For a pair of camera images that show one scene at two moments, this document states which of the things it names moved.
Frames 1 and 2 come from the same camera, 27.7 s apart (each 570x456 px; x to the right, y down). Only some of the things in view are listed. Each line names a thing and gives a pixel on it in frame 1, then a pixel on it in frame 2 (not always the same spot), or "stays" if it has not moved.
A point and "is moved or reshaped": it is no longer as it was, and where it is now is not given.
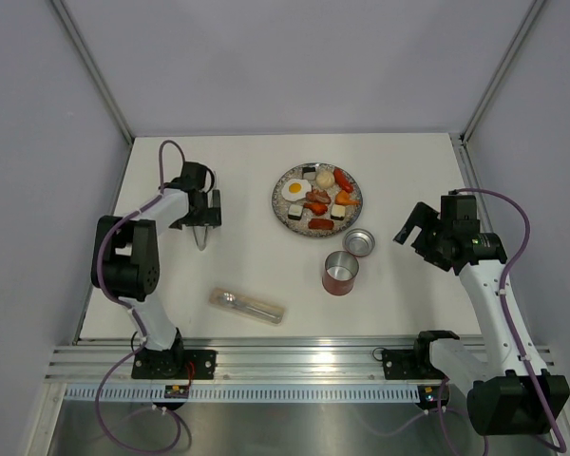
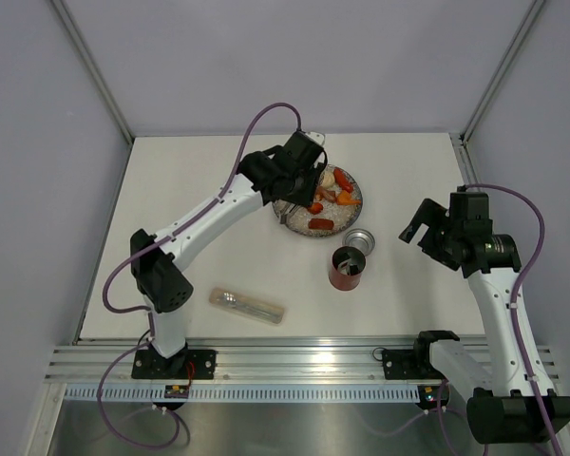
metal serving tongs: [200, 236] is moved or reshaped
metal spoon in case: [230, 298] stays
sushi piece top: [309, 173] is moved or reshaped
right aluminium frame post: [502, 69] stays
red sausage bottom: [320, 224] stays
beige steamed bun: [325, 180] stays
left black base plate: [174, 364] stays
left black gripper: [209, 217] -> [305, 197]
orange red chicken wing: [317, 208] stays
